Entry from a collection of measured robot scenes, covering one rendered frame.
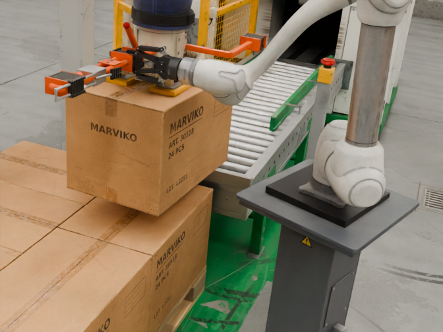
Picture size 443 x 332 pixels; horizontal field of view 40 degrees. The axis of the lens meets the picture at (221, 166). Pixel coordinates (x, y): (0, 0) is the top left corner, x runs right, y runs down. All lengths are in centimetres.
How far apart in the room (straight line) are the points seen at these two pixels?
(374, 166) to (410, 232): 186
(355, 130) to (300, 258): 60
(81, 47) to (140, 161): 166
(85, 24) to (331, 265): 213
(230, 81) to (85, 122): 58
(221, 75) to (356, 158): 49
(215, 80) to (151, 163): 39
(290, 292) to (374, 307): 75
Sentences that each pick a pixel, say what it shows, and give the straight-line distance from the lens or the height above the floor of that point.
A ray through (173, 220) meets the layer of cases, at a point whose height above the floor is 54.
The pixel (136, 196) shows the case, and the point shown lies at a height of 72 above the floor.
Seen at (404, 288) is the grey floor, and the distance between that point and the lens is 327.
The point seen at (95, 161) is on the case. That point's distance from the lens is 225.
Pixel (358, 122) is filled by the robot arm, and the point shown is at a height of 114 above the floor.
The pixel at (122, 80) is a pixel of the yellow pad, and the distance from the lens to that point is 226.
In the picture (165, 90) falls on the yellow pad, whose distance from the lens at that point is 218.
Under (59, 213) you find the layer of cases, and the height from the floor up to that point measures 54.
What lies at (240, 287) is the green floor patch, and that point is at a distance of 302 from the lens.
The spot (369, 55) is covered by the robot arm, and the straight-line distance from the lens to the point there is 186.
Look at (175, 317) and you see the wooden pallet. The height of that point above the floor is 2.
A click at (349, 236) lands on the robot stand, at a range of 207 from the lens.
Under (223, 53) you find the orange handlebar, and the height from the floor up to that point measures 120.
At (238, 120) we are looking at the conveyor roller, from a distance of 353.
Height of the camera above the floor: 177
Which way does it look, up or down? 25 degrees down
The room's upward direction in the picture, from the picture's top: 6 degrees clockwise
